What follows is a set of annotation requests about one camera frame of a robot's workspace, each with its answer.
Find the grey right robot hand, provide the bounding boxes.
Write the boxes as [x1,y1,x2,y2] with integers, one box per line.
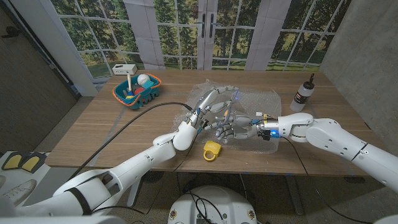
[205,114,265,144]

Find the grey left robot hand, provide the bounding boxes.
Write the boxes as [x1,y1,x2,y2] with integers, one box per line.
[185,85,239,131]

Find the orange grey handled scissors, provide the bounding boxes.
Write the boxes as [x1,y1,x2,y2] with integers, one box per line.
[217,90,239,128]

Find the clear bubble wrap sheet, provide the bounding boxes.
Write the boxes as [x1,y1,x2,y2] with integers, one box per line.
[170,80,282,155]

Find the clear dispenser bottle black cap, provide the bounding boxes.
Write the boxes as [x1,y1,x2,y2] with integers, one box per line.
[290,73,315,113]

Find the teal basket orange rim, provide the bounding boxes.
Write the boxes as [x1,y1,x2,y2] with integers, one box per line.
[112,73,162,110]

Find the grey tape strip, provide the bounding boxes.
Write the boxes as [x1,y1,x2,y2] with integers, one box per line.
[89,114,123,167]

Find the yellow padlock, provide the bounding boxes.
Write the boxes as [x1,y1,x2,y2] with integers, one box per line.
[203,140,222,162]

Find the white baseball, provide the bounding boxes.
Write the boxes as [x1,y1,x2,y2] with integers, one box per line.
[137,73,151,86]

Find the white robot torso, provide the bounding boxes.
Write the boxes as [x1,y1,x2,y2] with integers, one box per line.
[167,185,258,224]

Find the printed forest window backdrop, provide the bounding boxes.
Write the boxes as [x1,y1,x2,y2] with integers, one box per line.
[49,0,354,78]

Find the grey table leg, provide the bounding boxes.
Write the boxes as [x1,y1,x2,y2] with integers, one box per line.
[284,175,305,216]

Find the white power box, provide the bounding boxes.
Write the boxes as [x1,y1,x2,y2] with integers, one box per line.
[111,63,138,76]

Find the black ribbed round object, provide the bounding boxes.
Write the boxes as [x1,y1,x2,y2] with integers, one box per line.
[142,170,165,184]

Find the black slipper yellow insole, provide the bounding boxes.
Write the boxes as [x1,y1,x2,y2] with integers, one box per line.
[20,152,47,174]
[1,151,25,171]

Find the white sneaker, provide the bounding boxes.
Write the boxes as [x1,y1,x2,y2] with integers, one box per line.
[0,179,37,207]

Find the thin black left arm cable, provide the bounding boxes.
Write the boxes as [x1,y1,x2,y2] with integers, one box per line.
[91,132,200,215]

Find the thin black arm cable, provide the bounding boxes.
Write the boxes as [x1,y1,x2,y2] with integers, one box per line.
[281,136,374,224]
[91,132,200,215]

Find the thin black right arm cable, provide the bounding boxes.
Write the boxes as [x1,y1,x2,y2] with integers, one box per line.
[281,136,374,224]

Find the wooden handled toy mallet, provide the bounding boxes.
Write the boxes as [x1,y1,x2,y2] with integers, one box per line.
[126,73,134,100]

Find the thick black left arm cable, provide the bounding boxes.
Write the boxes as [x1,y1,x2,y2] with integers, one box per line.
[67,101,193,181]

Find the black torso cables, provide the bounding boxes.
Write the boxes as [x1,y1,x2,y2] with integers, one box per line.
[183,191,224,220]

